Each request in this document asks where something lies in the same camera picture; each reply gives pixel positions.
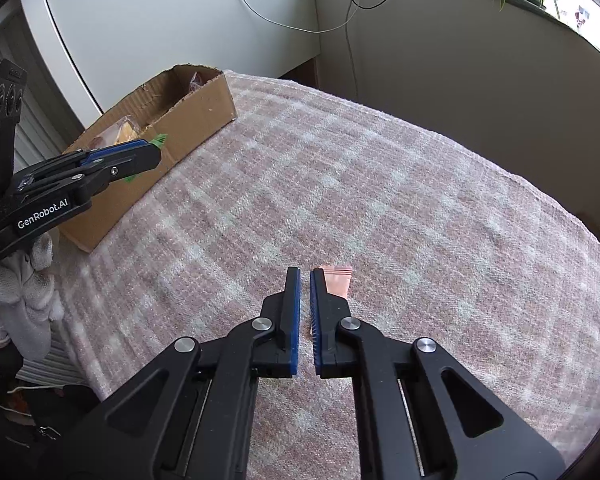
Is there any packaged white bread slice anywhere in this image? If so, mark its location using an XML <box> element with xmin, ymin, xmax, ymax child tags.
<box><xmin>87</xmin><ymin>116</ymin><xmax>140</xmax><ymax>150</ymax></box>

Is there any green candy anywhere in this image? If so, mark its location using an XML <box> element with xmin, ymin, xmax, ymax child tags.
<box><xmin>123</xmin><ymin>133</ymin><xmax>168</xmax><ymax>182</ymax></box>

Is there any pink candy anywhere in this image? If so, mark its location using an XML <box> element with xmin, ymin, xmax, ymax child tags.
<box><xmin>320</xmin><ymin>264</ymin><xmax>353</xmax><ymax>299</ymax></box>

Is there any dark snack red-edged clear bag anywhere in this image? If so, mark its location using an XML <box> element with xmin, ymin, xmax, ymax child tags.
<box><xmin>188</xmin><ymin>70</ymin><xmax>214</xmax><ymax>92</ymax></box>

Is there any brown cardboard box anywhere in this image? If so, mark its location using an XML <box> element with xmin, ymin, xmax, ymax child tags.
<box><xmin>60</xmin><ymin>64</ymin><xmax>237</xmax><ymax>252</ymax></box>

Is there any white slatted radiator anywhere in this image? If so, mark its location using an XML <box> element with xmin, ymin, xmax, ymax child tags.
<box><xmin>0</xmin><ymin>0</ymin><xmax>83</xmax><ymax>170</ymax></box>

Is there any white cloth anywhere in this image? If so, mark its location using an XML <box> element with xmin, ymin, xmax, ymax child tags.
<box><xmin>0</xmin><ymin>233</ymin><xmax>64</xmax><ymax>361</ymax></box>

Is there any white cabinet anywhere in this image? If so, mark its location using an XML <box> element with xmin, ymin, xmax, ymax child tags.
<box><xmin>20</xmin><ymin>0</ymin><xmax>320</xmax><ymax>126</ymax></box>

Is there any pink checked tablecloth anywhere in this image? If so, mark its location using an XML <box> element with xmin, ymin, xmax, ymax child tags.
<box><xmin>56</xmin><ymin>73</ymin><xmax>600</xmax><ymax>462</ymax></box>

